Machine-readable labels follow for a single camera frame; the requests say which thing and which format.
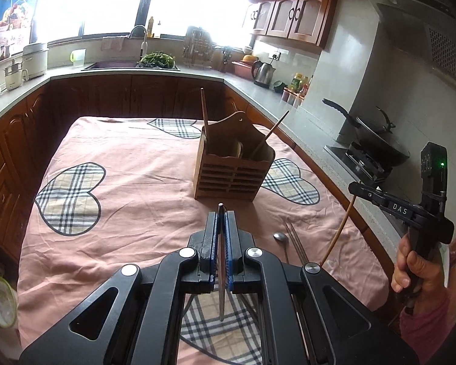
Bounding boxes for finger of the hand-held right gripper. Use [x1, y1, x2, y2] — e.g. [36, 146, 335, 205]
[347, 182, 388, 209]

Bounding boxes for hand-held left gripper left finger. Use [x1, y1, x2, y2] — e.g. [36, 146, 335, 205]
[18, 211, 223, 365]

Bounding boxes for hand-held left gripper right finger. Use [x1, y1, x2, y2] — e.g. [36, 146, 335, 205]
[225, 210, 419, 365]

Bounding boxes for light wooden chopstick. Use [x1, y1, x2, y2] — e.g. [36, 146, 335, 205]
[320, 194, 356, 266]

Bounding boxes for metal spoon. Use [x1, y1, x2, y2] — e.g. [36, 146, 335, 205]
[272, 232, 289, 264]

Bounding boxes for metal chopstick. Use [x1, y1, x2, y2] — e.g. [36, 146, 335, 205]
[285, 220, 305, 265]
[289, 221, 310, 265]
[218, 202, 226, 322]

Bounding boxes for wooden utensil holder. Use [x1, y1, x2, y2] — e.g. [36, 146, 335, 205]
[193, 111, 275, 203]

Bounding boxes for person's right forearm pink sleeve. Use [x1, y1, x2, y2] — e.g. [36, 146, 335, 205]
[399, 296, 454, 365]

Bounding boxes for person's right hand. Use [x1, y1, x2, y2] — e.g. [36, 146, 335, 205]
[391, 232, 451, 305]

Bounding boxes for gas stove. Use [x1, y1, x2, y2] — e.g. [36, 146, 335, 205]
[325, 142, 394, 191]

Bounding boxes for black wok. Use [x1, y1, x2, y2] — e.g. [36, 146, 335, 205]
[322, 99, 411, 166]

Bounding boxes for pink tablecloth with plaid hearts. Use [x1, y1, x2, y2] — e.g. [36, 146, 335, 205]
[17, 116, 390, 365]

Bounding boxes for dark wooden chopstick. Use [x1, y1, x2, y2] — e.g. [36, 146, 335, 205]
[250, 111, 290, 159]

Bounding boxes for row of spice jars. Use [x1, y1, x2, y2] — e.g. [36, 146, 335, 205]
[282, 87, 302, 108]

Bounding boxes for stainless electric kettle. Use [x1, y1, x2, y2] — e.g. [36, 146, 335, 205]
[251, 61, 276, 88]

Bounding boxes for grey range hood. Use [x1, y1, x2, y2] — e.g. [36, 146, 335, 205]
[359, 0, 456, 96]

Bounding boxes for pink plastic basin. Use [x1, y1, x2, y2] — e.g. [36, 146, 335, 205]
[232, 61, 257, 78]

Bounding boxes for wooden upper cabinets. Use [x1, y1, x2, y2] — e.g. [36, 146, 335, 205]
[247, 0, 365, 50]

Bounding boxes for green leafy vegetables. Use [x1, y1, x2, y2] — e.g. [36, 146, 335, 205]
[139, 51, 175, 68]

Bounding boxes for metal dish rack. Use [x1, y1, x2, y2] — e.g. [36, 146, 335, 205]
[182, 26, 215, 70]

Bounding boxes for kitchen sink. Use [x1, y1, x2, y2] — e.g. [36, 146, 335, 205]
[81, 60, 181, 72]

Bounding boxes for chrome kitchen faucet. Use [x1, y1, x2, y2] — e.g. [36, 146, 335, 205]
[128, 25, 149, 61]

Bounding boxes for white round green-rimmed lid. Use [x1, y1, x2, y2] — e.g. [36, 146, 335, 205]
[0, 276, 19, 329]

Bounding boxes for pale dish cloth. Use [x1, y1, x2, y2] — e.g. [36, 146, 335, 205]
[101, 37, 126, 51]

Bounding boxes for tall white rice cooker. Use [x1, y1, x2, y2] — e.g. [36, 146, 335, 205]
[22, 42, 49, 80]

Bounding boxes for small white electric pot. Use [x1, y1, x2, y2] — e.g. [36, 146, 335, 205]
[4, 59, 29, 91]

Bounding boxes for large kitchen window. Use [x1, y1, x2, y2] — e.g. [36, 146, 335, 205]
[34, 0, 259, 44]

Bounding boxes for wok lid with handle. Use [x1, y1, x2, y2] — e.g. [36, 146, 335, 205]
[355, 108, 396, 134]

